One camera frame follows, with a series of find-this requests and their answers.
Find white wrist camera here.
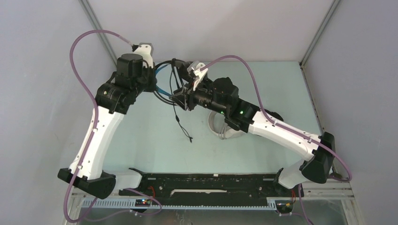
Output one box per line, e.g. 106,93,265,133
132,43,154,68
187,61,208,91

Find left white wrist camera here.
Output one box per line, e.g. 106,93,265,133
132,43,154,68

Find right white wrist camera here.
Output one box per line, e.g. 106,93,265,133
187,61,208,91

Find black blue headphones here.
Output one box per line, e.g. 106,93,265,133
153,58,194,106

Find white headphones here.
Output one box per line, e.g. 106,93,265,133
207,111,245,140

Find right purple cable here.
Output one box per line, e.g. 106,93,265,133
200,55,353,225

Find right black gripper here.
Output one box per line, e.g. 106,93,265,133
169,77,229,116

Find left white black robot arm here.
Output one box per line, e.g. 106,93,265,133
58,53,156,199

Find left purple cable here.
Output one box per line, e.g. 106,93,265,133
63,30,164,224

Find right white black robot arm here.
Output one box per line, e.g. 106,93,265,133
170,77,335,196

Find purple cable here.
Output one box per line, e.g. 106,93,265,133
63,30,164,224
200,55,353,225

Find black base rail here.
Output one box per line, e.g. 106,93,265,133
135,173,304,207

